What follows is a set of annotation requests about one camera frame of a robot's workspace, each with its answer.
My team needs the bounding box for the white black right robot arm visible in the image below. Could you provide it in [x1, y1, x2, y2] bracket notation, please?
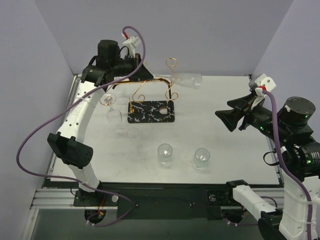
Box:
[215, 94, 320, 240]

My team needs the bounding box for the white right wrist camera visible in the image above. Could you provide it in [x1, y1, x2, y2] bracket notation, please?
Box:
[248, 73, 277, 97]

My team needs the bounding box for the clear champagne flute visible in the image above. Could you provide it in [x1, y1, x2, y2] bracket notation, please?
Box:
[154, 73, 203, 90]
[126, 127, 142, 154]

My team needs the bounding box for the gold wine glass rack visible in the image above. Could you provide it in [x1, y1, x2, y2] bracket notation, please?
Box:
[110, 66, 179, 124]

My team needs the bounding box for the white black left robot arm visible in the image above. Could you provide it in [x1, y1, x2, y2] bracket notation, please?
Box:
[47, 36, 153, 206]

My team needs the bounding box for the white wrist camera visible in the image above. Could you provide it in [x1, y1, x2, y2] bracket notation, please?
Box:
[248, 73, 277, 97]
[122, 33, 141, 57]

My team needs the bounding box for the short clear glass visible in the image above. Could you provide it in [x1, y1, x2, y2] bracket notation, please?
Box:
[193, 148, 210, 170]
[157, 143, 173, 165]

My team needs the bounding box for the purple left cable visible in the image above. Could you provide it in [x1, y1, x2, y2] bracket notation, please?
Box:
[16, 25, 147, 227]

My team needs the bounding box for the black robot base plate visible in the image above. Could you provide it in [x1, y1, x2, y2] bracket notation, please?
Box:
[74, 182, 248, 222]

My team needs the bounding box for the aluminium table frame rail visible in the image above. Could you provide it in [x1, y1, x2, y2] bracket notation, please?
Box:
[30, 188, 75, 210]

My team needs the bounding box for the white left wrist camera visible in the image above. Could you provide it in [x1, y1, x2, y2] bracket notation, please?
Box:
[122, 33, 141, 57]

